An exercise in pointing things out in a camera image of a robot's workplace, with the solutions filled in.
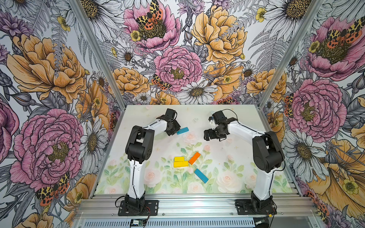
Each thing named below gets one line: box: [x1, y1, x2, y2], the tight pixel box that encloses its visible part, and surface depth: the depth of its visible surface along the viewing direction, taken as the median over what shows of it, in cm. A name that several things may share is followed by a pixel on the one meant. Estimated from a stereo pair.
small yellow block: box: [173, 156, 185, 162], surface depth 94 cm
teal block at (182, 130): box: [176, 126, 190, 135], surface depth 107 cm
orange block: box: [188, 152, 202, 165], surface depth 94 cm
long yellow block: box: [173, 160, 189, 168], surface depth 91 cm
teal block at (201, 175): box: [194, 168, 209, 184], surface depth 87 cm
